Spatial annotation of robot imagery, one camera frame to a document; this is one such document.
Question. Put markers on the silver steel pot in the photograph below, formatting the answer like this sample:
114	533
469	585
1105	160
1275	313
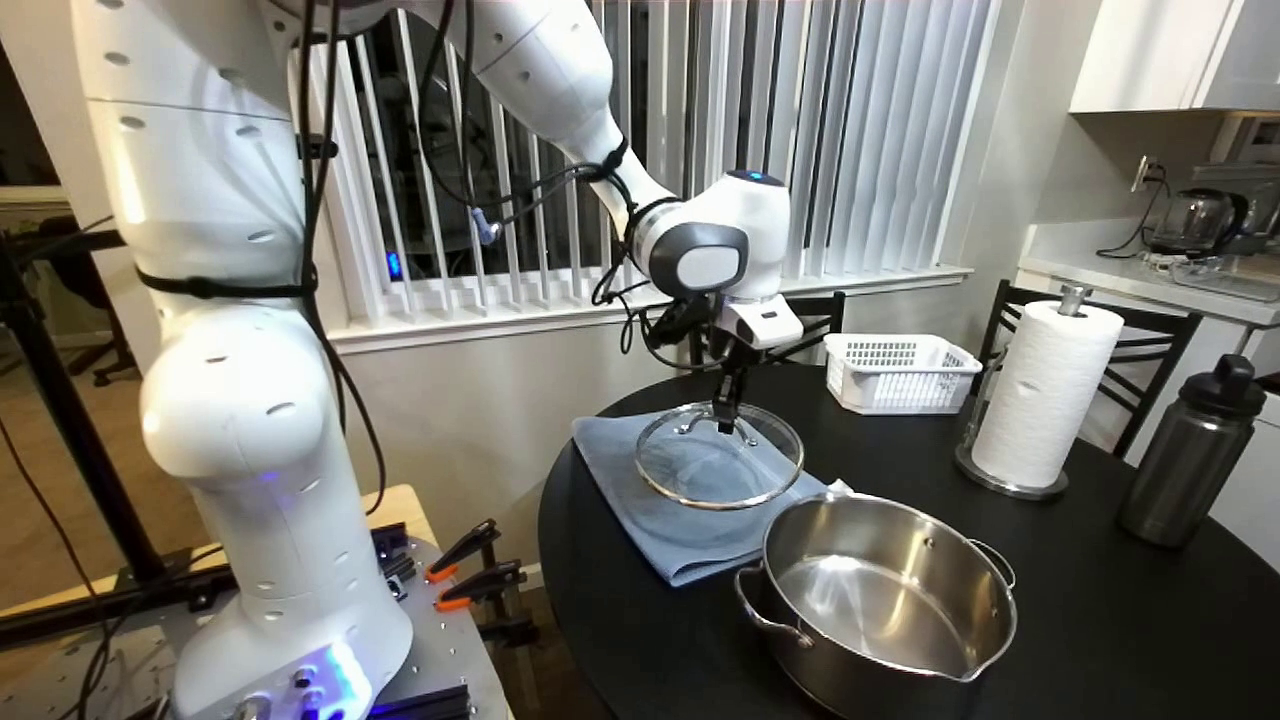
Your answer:
867	602

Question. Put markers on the black chair with slatted back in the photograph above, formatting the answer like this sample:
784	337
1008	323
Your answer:
1155	353

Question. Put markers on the silver paper towel holder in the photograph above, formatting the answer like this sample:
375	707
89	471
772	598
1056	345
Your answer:
1072	298

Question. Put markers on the grey robot mounting plate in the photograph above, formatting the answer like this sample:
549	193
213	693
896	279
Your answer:
447	646

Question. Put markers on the grey bottle with black cap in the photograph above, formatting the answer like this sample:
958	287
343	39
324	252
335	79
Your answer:
1185	460

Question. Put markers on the white vertical window blinds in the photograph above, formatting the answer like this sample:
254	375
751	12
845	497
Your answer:
867	132

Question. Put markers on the black metal stand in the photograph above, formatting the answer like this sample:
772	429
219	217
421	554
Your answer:
67	441

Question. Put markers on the blue folded cloth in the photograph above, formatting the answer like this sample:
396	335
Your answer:
627	513

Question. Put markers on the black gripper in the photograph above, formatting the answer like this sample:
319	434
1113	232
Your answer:
733	362

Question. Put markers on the light wooden board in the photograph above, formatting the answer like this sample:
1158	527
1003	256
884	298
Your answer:
385	513

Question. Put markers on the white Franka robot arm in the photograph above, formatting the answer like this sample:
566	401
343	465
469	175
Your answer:
265	413

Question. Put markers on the dark kitchen stand mixer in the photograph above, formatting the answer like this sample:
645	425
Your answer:
1212	213

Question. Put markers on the black orange clamp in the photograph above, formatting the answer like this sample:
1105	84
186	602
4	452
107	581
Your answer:
466	545
482	585

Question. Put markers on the white wall cabinet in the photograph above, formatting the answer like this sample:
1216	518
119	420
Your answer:
1162	55

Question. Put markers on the white kitchen counter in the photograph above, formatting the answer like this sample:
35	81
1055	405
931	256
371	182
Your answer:
1172	280

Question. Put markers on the white paper towel roll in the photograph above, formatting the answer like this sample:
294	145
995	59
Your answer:
1045	392

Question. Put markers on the white wall outlet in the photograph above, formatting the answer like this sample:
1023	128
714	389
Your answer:
1140	168

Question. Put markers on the white plastic basket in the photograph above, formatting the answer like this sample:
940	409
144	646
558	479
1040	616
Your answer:
901	375

